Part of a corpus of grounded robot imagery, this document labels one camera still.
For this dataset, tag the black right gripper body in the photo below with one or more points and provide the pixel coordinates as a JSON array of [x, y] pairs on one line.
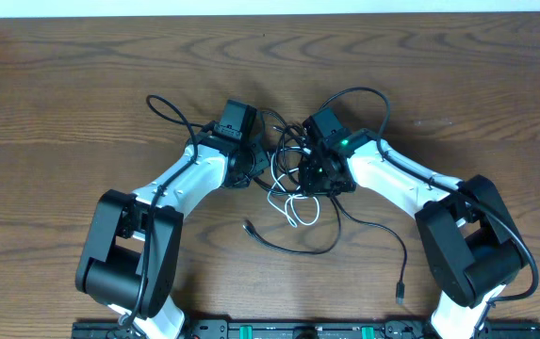
[[312, 176]]

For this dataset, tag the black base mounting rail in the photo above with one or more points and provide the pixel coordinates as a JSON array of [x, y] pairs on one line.
[[394, 328]]

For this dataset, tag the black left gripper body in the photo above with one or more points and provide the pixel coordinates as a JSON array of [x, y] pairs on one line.
[[254, 162]]

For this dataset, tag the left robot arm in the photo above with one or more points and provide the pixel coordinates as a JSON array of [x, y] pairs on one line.
[[129, 259]]

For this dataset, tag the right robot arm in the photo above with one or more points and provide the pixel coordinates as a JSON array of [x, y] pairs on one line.
[[472, 246]]

